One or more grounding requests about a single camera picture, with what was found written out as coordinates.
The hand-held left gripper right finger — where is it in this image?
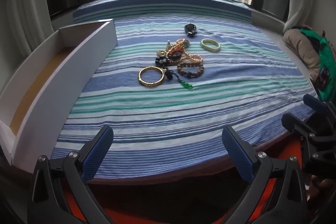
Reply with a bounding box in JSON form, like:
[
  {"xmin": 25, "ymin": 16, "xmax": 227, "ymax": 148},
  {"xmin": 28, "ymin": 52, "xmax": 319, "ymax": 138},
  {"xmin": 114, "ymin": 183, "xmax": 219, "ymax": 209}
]
[{"xmin": 222, "ymin": 126, "xmax": 307, "ymax": 224}]

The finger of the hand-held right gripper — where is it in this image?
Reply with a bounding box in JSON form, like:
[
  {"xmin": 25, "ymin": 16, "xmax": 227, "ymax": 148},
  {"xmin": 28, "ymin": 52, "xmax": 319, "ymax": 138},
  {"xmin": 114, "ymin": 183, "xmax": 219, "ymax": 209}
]
[
  {"xmin": 303, "ymin": 93, "xmax": 336, "ymax": 122},
  {"xmin": 282, "ymin": 112, "xmax": 319, "ymax": 142}
]

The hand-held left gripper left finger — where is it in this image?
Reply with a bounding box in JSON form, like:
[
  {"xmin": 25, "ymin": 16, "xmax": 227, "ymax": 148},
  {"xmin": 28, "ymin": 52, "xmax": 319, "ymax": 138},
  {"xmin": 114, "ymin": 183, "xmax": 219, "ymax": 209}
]
[{"xmin": 28, "ymin": 124, "xmax": 114, "ymax": 224}]

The white cardboard box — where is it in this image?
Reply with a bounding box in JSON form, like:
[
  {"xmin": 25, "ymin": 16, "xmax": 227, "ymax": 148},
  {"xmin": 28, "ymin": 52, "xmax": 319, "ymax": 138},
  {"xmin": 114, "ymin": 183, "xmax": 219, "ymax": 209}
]
[{"xmin": 0, "ymin": 19, "xmax": 118, "ymax": 170}]

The gold bangle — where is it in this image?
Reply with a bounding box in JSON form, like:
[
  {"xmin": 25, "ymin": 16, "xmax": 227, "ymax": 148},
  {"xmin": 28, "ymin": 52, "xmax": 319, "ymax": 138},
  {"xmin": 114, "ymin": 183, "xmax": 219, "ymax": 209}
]
[{"xmin": 138, "ymin": 66, "xmax": 165, "ymax": 87}]

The wooden bead bracelet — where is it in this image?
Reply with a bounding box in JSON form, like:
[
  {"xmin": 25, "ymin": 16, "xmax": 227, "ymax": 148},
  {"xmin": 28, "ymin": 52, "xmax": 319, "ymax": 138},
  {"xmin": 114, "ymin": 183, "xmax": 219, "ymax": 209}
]
[{"xmin": 177, "ymin": 61, "xmax": 205, "ymax": 78}]

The gold bead bracelet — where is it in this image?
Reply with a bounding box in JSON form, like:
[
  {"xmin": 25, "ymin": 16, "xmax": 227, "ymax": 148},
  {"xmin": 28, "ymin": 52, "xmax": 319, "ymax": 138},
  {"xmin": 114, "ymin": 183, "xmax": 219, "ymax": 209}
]
[{"xmin": 184, "ymin": 54, "xmax": 204, "ymax": 63}]

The black bead bracelet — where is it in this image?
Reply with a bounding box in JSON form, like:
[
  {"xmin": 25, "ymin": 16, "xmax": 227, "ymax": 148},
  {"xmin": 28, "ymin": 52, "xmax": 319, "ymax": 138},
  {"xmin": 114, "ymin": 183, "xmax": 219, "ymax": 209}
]
[{"xmin": 155, "ymin": 53, "xmax": 181, "ymax": 67}]

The red bead bracelet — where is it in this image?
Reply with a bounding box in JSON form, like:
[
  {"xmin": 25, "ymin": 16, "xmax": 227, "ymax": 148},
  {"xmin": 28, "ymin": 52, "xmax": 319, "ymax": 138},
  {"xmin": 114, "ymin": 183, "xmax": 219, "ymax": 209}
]
[{"xmin": 168, "ymin": 44, "xmax": 187, "ymax": 56}]

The green bag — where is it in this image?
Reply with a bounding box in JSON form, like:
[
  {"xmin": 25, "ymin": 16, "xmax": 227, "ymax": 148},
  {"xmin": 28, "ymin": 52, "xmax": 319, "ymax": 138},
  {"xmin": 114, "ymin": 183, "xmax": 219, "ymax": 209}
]
[{"xmin": 299, "ymin": 26, "xmax": 336, "ymax": 102}]

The beige pillow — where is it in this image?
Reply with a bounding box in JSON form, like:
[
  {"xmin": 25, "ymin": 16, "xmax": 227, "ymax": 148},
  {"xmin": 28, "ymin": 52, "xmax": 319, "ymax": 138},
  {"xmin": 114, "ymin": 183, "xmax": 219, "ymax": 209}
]
[{"xmin": 283, "ymin": 28, "xmax": 322, "ymax": 80}]

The blue green striped bed sheet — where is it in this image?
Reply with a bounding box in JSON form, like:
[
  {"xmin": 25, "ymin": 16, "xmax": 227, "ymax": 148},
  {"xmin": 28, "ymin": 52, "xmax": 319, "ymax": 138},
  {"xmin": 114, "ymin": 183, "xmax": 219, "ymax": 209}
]
[{"xmin": 51, "ymin": 0, "xmax": 319, "ymax": 185}]

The green pendant with dark beads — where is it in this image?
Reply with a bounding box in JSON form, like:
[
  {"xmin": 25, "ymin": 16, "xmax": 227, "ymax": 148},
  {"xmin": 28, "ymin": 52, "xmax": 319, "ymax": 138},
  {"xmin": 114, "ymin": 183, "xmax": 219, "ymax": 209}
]
[{"xmin": 163, "ymin": 68, "xmax": 193, "ymax": 90}]

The pale green jade bangle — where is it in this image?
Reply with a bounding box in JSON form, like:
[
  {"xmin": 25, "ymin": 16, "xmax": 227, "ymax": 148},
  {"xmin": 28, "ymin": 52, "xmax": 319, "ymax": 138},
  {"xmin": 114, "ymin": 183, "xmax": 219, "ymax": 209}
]
[{"xmin": 200, "ymin": 39, "xmax": 220, "ymax": 51}]

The black wrist watch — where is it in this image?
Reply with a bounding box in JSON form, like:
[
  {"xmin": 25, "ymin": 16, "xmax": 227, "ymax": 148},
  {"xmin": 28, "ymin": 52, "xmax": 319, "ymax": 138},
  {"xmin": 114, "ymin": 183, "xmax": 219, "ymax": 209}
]
[{"xmin": 184, "ymin": 24, "xmax": 198, "ymax": 38}]

